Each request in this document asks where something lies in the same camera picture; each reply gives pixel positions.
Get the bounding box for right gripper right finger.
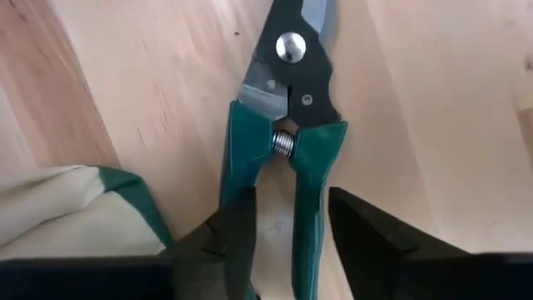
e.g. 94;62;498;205
327;187;533;300

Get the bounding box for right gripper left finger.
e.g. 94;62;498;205
0;187;257;300

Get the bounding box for beige green gardening bag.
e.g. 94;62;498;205
0;164;176;262

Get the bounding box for green handled pruning shears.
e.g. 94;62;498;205
218;0;350;300

